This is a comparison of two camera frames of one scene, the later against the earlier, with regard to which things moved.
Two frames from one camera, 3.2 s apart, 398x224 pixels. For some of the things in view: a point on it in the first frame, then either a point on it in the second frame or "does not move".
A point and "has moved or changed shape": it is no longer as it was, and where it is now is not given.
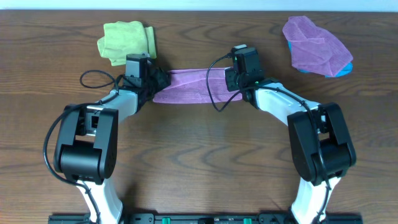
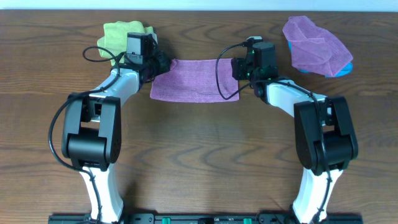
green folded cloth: x=122 y=38 does not move
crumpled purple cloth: x=314 y=49 does not move
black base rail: x=196 y=218 does not move
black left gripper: x=160 y=79 to x=162 y=63
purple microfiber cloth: x=190 y=86 has moved or changed shape
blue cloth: x=347 y=69 does not move
